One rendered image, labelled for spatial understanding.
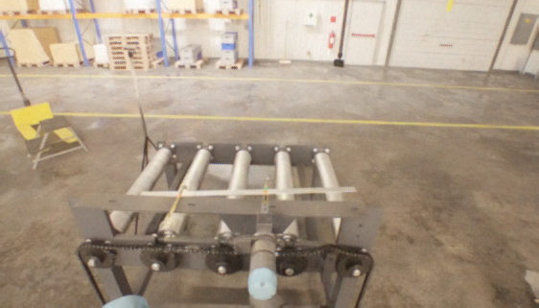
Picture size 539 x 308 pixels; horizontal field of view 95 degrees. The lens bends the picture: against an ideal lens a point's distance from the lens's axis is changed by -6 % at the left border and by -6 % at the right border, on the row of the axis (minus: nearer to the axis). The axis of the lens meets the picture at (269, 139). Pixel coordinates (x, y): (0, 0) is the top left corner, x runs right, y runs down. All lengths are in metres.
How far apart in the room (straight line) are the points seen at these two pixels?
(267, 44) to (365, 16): 3.52
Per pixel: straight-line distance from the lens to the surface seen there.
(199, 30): 10.21
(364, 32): 10.34
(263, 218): 0.87
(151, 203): 1.18
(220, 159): 2.11
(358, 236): 1.29
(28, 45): 11.59
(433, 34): 11.37
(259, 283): 0.77
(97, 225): 1.42
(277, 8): 9.85
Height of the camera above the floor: 1.89
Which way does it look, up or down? 27 degrees down
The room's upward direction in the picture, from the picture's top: 2 degrees clockwise
